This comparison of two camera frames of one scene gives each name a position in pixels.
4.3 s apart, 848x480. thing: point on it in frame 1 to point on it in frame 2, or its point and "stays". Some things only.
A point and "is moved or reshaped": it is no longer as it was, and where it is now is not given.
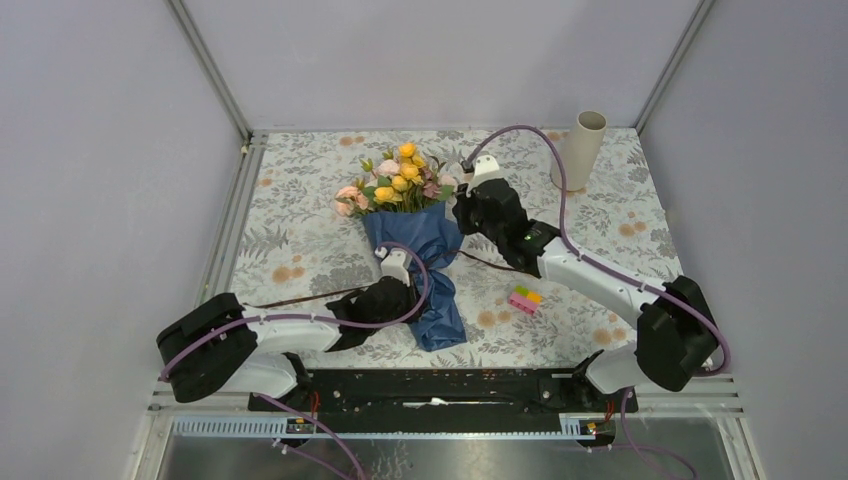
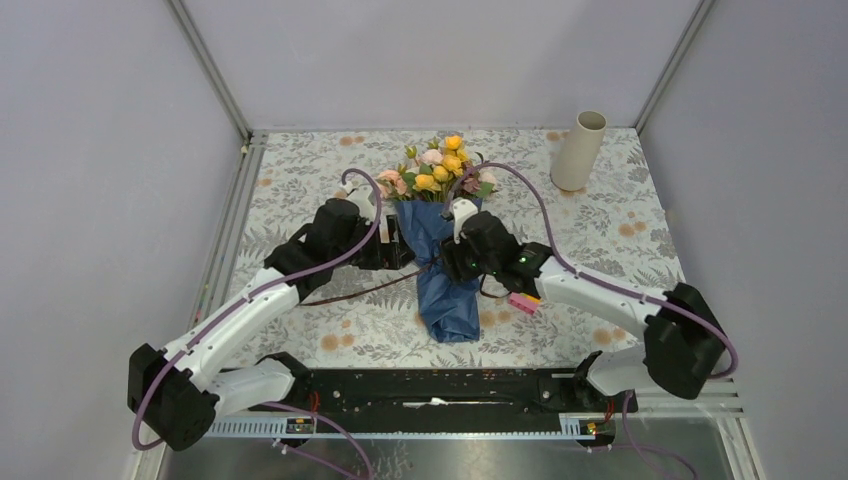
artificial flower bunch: [400, 183] is moved or reshaped
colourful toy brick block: [524, 299] stays
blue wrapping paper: [436, 231] is moved or reshaped
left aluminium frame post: [211, 66] stays
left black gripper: [411, 302] to [393, 255]
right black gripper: [460, 211] to [453, 263]
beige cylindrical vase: [580, 155] stays
